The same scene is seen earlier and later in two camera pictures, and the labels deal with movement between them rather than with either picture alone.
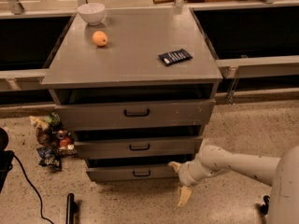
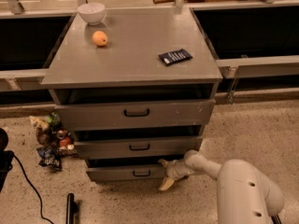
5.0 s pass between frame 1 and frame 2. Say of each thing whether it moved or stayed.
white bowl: stayed
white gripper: moved
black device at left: stayed
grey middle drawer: stayed
